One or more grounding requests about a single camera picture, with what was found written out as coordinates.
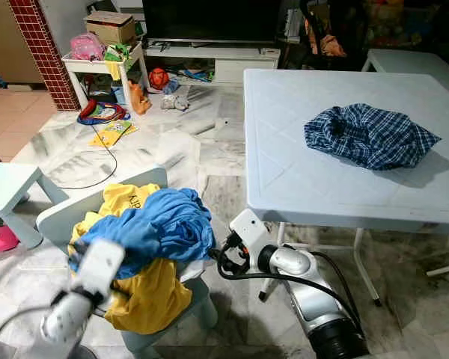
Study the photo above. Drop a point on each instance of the blue plaid shirt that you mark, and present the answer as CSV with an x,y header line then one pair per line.
x,y
367,134

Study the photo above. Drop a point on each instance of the yellow shirt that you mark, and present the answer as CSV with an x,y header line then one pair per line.
x,y
150,299

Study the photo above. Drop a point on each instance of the white folding table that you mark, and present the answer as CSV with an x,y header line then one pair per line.
x,y
314,172

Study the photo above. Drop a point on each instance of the grey plush toy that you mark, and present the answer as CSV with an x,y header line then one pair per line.
x,y
176,102

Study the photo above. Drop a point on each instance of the pale grey laundry basket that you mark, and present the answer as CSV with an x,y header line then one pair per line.
x,y
75,209

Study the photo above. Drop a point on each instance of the yellow green book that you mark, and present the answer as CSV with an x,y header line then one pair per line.
x,y
114,134

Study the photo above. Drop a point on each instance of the orange plastic toy animal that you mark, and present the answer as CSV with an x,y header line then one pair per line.
x,y
138,97

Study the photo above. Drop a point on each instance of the white television stand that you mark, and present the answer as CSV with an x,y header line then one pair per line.
x,y
232,63

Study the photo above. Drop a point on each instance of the red orange ball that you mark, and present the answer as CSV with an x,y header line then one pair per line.
x,y
159,78

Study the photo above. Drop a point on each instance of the colourful toy bag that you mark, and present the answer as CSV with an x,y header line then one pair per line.
x,y
102,112

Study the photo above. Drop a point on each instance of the pink toy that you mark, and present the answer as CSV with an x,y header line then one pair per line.
x,y
0,239

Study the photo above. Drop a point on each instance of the white toy shelf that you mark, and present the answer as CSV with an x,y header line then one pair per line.
x,y
105,71

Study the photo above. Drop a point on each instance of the pale blue plastic stool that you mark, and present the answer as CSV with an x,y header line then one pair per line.
x,y
7,191

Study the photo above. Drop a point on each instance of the green yellow toy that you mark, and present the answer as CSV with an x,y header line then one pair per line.
x,y
118,56

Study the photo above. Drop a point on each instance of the black television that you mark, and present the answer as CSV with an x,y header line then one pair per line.
x,y
209,19

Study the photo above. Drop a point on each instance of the pink bag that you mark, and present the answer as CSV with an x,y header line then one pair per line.
x,y
86,48

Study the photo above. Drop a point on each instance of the brown cardboard box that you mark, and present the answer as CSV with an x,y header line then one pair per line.
x,y
111,28

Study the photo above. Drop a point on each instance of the small white side table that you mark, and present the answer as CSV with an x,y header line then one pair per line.
x,y
411,60

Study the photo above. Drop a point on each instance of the dark shelf unit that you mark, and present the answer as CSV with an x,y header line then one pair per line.
x,y
367,22

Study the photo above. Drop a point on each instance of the red brick column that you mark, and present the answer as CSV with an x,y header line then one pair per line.
x,y
41,52

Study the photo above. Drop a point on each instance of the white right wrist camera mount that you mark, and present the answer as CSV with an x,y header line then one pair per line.
x,y
247,232

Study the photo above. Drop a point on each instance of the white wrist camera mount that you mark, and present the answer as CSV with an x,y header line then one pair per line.
x,y
247,232
97,269

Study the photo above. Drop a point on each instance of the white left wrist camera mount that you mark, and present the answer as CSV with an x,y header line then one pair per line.
x,y
97,269

